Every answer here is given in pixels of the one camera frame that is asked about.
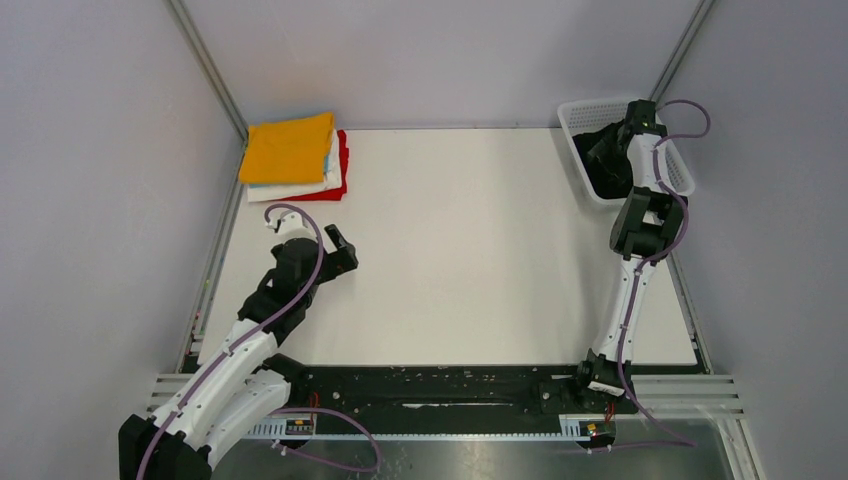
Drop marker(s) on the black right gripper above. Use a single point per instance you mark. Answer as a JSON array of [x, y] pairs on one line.
[[617, 172]]

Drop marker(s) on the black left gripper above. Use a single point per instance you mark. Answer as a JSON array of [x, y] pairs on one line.
[[339, 260]]

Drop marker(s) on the black t shirt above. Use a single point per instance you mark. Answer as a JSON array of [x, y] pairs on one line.
[[608, 191]]

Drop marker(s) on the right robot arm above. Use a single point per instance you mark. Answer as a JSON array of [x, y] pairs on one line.
[[647, 227]]

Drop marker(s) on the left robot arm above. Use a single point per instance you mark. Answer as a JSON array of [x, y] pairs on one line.
[[187, 436]]

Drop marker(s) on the folded red t shirt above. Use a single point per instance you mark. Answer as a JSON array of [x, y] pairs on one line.
[[335, 185]]

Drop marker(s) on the white plastic basket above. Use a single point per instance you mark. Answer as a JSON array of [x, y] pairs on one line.
[[589, 116]]

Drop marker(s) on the folded white t shirt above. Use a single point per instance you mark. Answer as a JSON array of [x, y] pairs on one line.
[[262, 193]]

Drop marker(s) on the folded orange t shirt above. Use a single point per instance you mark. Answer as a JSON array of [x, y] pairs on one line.
[[288, 152]]

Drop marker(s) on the right controller box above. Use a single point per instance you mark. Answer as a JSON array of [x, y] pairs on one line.
[[592, 429]]

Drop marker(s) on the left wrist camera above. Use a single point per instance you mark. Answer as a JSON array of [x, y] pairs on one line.
[[289, 226]]

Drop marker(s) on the right aluminium frame post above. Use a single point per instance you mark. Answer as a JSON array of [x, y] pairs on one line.
[[679, 52]]

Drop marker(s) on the aluminium frame post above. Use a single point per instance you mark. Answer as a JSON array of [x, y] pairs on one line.
[[679, 52], [196, 44]]

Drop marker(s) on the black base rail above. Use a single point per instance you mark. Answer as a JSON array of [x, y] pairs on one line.
[[432, 400]]

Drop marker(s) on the left aluminium frame post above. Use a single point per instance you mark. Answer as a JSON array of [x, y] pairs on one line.
[[196, 44]]

